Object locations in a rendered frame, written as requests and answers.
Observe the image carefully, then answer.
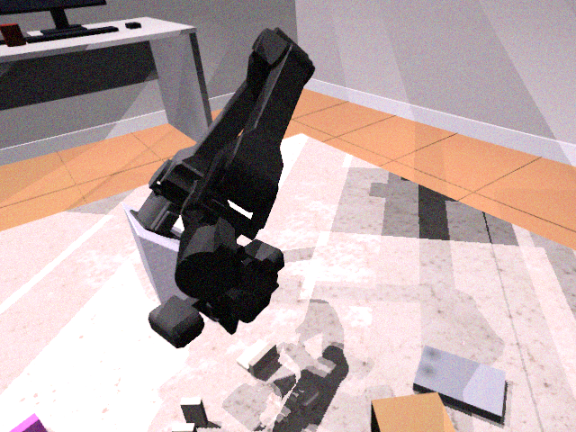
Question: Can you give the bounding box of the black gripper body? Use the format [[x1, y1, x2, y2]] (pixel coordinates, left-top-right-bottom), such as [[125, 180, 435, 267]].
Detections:
[[148, 238, 284, 349]]

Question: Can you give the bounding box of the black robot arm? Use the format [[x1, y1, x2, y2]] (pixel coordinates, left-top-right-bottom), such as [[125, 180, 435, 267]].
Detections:
[[129, 27, 315, 324]]

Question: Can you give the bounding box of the orange rectangular block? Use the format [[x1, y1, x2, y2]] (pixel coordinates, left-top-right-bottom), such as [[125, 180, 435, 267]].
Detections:
[[371, 392, 455, 432]]

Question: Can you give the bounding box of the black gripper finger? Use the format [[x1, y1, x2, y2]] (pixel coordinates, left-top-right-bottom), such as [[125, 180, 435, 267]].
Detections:
[[199, 309, 234, 336], [231, 313, 239, 334]]

